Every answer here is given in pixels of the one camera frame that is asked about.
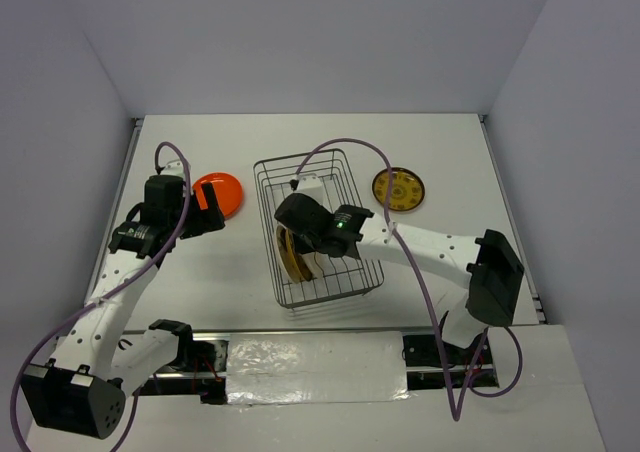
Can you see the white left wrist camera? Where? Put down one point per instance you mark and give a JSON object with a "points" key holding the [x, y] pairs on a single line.
{"points": [[174, 168]]}

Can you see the cream white plate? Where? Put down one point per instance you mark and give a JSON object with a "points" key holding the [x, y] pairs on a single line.
{"points": [[314, 263]]}

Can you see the silver foil covered panel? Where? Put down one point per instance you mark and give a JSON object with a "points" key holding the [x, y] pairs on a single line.
{"points": [[315, 368]]}

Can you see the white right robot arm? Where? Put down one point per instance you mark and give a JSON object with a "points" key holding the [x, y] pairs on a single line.
{"points": [[487, 268]]}

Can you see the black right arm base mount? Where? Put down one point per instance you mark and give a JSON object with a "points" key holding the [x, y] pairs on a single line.
{"points": [[424, 368]]}

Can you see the orange plate front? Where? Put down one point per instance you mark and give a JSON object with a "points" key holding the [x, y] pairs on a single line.
{"points": [[228, 190]]}

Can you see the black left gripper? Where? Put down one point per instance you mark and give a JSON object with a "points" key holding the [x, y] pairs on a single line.
{"points": [[205, 222]]}

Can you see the yellow brown patterned plate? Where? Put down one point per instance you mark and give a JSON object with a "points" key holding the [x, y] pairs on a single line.
{"points": [[407, 189]]}

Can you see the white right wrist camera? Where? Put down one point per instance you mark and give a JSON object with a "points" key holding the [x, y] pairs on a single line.
{"points": [[309, 184]]}

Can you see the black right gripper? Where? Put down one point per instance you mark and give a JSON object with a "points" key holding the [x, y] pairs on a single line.
{"points": [[304, 247]]}

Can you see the wire dish rack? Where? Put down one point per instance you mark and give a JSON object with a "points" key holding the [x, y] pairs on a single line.
{"points": [[343, 277]]}

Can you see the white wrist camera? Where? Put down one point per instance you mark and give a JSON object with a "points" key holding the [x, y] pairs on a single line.
{"points": [[174, 168], [309, 184]]}

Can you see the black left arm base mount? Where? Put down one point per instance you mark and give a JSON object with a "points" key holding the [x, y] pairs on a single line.
{"points": [[198, 369]]}

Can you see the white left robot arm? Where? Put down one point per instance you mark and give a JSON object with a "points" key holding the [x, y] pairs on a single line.
{"points": [[83, 386]]}

